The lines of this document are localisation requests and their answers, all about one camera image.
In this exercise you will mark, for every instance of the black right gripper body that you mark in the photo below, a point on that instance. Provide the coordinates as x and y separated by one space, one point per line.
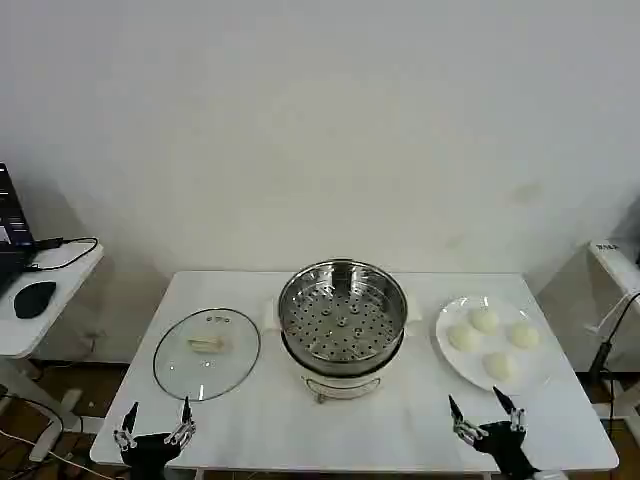
505 450

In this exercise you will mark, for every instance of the black laptop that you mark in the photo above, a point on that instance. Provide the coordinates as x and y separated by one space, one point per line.
12 215

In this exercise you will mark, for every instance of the white side table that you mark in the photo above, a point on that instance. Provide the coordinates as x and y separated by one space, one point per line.
67 287

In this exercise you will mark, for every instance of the white steamed bun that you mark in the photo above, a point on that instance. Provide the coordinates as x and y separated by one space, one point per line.
524 335
499 367
462 337
485 320

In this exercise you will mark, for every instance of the perforated steel steamer basket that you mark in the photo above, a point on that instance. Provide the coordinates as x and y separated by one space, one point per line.
340 325

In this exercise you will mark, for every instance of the white round plate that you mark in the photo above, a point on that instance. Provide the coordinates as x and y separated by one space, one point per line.
460 361

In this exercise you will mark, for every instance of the round glass lid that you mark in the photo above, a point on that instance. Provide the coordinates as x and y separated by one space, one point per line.
220 370

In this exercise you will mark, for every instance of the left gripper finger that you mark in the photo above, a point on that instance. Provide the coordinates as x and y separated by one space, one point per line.
186 417
127 425

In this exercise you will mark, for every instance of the black computer mouse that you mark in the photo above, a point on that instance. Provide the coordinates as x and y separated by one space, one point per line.
34 299

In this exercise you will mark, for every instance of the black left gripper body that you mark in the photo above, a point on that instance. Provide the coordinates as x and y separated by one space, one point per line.
150 452

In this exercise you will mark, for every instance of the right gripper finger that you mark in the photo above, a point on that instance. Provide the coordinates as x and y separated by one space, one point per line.
457 415
507 404

